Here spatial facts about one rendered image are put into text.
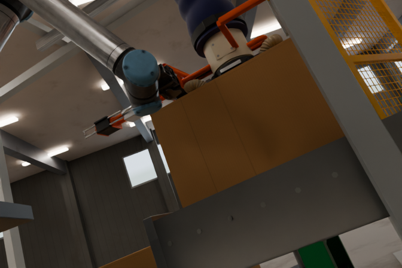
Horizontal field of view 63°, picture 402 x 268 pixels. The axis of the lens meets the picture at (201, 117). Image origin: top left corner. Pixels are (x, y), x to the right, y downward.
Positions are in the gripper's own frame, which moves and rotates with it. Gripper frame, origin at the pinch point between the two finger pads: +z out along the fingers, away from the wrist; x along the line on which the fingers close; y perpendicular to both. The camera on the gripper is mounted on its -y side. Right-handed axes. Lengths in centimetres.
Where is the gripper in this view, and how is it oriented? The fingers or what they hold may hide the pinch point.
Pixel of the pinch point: (170, 91)
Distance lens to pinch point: 134.9
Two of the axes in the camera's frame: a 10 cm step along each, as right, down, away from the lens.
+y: 8.5, -4.6, -2.5
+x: -3.7, -8.7, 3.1
